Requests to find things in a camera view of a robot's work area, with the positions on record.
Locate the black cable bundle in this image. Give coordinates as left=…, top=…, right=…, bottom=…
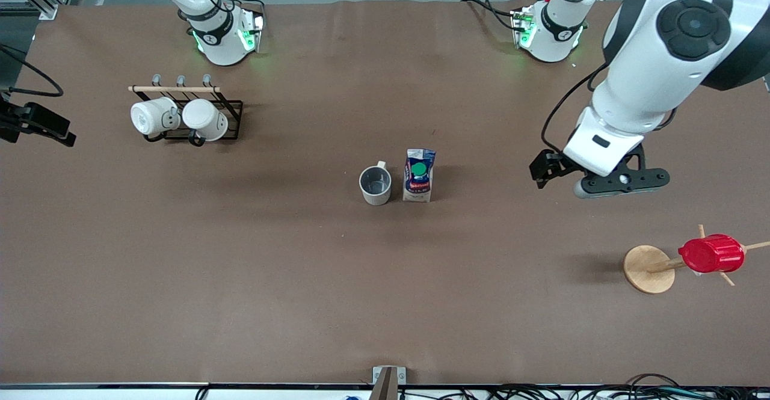
left=397, top=373, right=770, bottom=400

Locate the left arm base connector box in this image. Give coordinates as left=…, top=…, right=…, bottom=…
left=510, top=5, right=537, bottom=49

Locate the grey ceramic mug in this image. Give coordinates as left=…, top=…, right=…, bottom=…
left=359, top=161, right=392, bottom=206

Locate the black wire mug rack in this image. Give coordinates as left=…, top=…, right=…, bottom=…
left=128, top=74, right=244, bottom=147

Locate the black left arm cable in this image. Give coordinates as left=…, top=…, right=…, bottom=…
left=541, top=62, right=609, bottom=155

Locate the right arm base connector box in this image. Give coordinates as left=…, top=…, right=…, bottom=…
left=237, top=11, right=265, bottom=53

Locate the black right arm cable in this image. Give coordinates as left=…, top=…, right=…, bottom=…
left=0, top=44, right=64, bottom=97

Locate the wooden mug tree stand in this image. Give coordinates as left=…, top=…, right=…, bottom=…
left=623, top=224, right=770, bottom=295

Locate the red plastic cup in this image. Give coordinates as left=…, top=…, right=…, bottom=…
left=678, top=234, right=745, bottom=274

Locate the metal camera pole bracket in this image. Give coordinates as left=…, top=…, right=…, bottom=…
left=368, top=366, right=407, bottom=400

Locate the brown table cover sheet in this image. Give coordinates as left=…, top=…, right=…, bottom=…
left=0, top=0, right=770, bottom=387

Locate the plain white mug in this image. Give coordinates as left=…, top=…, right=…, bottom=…
left=182, top=99, right=229, bottom=143

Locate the white mug with grey print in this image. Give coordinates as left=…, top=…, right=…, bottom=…
left=131, top=96, right=181, bottom=137

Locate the black left base cable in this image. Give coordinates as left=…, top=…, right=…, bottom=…
left=461, top=0, right=525, bottom=32

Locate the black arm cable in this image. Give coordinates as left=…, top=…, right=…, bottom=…
left=541, top=62, right=609, bottom=155
left=0, top=44, right=64, bottom=97

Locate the blue white milk carton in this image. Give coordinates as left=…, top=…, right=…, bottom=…
left=402, top=149, right=437, bottom=203

